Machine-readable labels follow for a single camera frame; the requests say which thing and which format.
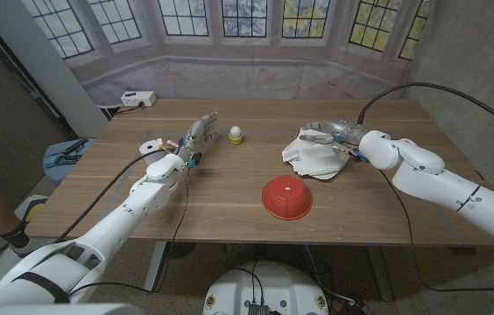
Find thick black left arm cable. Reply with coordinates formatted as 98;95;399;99
53;148;165;244

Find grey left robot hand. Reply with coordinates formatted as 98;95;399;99
176;110;221;167

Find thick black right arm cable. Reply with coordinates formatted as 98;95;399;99
356;81;494;139

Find white table leg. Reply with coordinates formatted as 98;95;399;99
144;241;167;294

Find white receipt paper roll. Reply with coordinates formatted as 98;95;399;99
138;137;165;166

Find yellow cup with white ball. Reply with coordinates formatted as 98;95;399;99
228;125;243;146

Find black hand tool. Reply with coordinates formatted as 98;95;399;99
60;137;89;155

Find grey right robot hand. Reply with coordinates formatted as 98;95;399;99
299;120;369;152

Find printed window backdrop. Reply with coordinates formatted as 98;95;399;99
18;0;434;106

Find thin black wire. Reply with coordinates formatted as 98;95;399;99
378;168;494;293
67;165;194;297

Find blue round stool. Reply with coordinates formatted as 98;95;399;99
42;137;97;185

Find grey table leg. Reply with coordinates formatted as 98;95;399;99
367;244;395;302

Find white yellow floor board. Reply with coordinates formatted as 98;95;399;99
10;194;50;227

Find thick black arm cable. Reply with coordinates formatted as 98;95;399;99
356;81;494;139
53;148;165;244

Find teal handled pliers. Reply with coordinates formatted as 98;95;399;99
44;153;82;170

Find white cloth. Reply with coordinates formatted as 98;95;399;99
281;128;351;181

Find white power strip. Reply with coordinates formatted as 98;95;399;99
119;90;158;109

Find red bowl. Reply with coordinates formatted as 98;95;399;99
261;174;314;221

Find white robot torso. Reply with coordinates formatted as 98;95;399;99
202;261;330;315

